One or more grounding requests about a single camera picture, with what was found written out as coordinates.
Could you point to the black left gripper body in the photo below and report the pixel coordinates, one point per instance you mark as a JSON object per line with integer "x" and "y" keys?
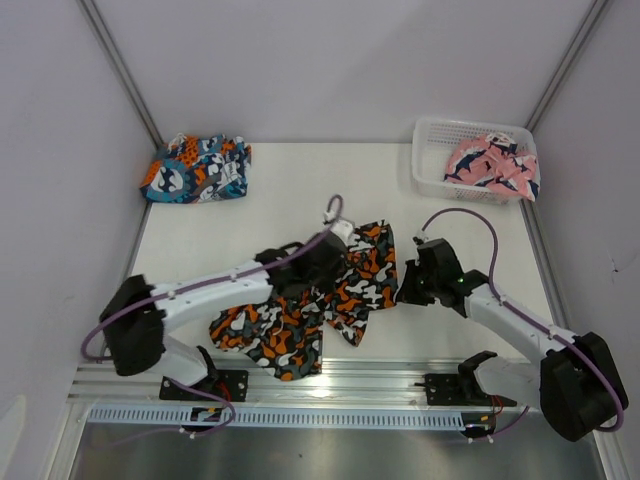
{"x": 326, "y": 280}

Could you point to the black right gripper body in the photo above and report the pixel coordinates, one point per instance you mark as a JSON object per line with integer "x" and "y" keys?
{"x": 419, "y": 287}

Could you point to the orange camouflage shorts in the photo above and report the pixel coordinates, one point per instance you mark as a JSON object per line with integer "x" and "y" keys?
{"x": 285, "y": 336}

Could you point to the blue orange patterned shorts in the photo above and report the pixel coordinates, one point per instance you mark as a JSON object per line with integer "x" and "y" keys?
{"x": 192, "y": 170}

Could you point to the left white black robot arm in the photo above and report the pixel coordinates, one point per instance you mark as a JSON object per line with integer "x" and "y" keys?
{"x": 138, "y": 320}

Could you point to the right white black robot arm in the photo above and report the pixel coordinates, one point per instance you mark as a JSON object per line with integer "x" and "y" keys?
{"x": 572, "y": 379}

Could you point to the pink white patterned shorts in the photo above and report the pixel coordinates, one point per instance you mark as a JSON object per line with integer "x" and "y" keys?
{"x": 495, "y": 162}

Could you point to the white perforated plastic basket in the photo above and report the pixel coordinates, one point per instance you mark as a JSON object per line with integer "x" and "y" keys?
{"x": 435, "y": 140}

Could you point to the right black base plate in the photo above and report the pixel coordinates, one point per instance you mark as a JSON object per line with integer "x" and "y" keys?
{"x": 447, "y": 389}

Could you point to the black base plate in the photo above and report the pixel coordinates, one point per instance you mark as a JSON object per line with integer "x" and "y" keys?
{"x": 447, "y": 389}
{"x": 231, "y": 385}

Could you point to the aluminium front rail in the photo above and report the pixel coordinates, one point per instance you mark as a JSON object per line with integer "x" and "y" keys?
{"x": 342, "y": 384}

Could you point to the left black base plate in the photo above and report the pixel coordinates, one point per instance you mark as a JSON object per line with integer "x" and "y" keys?
{"x": 231, "y": 385}

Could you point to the white slotted cable duct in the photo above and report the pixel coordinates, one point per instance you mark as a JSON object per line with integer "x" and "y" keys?
{"x": 427, "y": 420}

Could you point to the right aluminium frame post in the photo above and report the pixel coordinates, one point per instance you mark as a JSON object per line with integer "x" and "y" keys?
{"x": 587, "y": 28}

